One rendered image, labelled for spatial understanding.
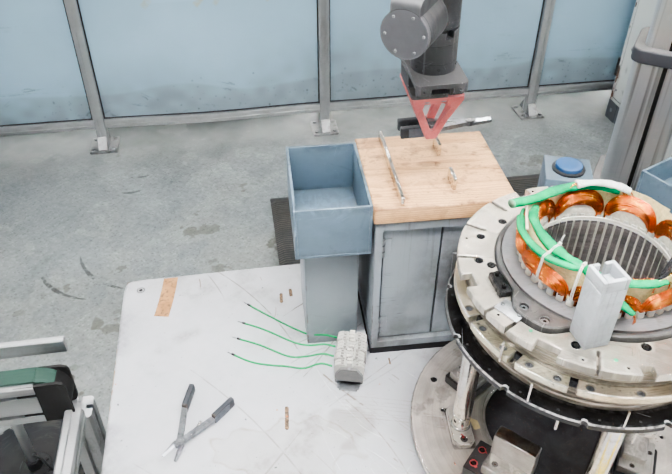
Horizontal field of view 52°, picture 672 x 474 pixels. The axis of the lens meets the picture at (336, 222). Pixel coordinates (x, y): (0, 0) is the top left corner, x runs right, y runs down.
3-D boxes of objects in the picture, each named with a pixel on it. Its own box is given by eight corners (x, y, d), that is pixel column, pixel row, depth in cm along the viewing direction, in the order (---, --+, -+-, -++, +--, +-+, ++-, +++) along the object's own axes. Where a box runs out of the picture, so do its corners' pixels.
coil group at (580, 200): (555, 226, 82) (562, 197, 80) (549, 217, 84) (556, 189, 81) (602, 220, 83) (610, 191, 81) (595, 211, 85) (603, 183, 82)
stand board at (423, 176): (374, 225, 93) (374, 210, 91) (354, 151, 107) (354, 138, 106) (516, 214, 94) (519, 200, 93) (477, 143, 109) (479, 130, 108)
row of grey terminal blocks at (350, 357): (362, 392, 103) (363, 373, 100) (331, 389, 103) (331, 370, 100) (368, 343, 110) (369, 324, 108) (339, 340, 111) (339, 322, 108)
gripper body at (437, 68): (415, 100, 82) (418, 43, 77) (398, 61, 90) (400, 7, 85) (468, 95, 83) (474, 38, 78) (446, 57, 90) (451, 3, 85)
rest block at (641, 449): (615, 470, 88) (619, 460, 87) (620, 437, 92) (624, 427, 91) (649, 482, 87) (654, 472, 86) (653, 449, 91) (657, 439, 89)
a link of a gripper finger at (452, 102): (408, 150, 88) (412, 85, 82) (397, 121, 94) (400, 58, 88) (460, 145, 89) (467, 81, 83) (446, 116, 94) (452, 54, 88)
